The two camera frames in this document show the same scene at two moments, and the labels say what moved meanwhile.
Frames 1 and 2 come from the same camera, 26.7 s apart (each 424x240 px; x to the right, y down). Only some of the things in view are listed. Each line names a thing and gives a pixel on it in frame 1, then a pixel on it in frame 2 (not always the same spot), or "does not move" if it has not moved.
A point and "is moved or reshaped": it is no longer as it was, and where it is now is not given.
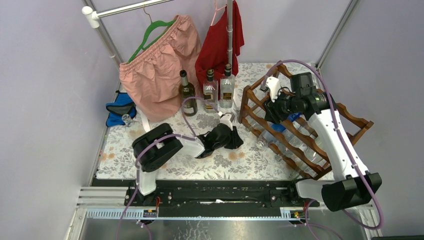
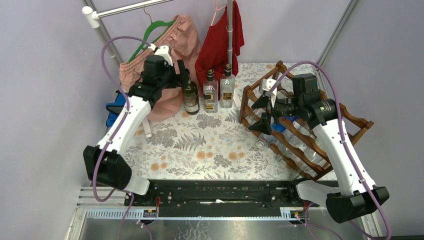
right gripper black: x=270 y=108 does not move
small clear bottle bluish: x=309 y=150 to x=287 y=150
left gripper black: x=236 y=141 to x=178 y=80
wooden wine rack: x=298 y=142 does not move
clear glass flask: x=128 y=121 is moved or reshaped
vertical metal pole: x=229 y=28 does not move
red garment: x=213 y=53 does not move
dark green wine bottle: x=187 y=93 does not move
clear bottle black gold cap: x=227 y=86 does not move
